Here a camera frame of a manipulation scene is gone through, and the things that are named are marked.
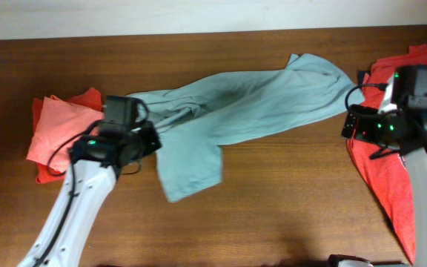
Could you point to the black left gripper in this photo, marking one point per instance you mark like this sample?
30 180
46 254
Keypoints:
150 128

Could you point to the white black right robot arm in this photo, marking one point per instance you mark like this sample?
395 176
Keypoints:
402 131

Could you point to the folded red shirt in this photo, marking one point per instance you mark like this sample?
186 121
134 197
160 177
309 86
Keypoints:
87 100

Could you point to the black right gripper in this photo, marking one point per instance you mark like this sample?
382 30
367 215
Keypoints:
368 116

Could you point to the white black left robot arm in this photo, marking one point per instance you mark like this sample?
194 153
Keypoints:
97 158

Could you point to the light blue t-shirt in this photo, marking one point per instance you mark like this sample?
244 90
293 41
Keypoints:
196 120

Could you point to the folded pink shirt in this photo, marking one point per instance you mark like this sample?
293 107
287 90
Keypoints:
56 130

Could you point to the red printed t-shirt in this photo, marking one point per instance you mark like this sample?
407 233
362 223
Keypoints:
387 178

